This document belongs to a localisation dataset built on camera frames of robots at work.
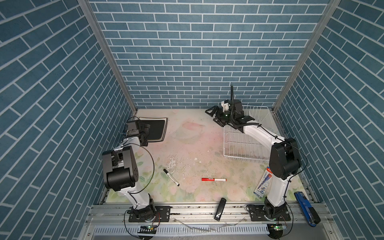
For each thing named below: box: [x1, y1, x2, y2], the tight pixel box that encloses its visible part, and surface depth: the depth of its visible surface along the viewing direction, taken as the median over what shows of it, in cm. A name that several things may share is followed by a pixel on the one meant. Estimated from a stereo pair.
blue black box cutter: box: [294, 191, 321, 227], surface depth 75 cm
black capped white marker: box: [163, 168, 180, 187], surface depth 86 cm
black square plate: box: [139, 117, 168, 143], surface depth 110 cm
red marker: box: [201, 178, 227, 182], surface depth 86 cm
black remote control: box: [214, 197, 227, 222], surface depth 75 cm
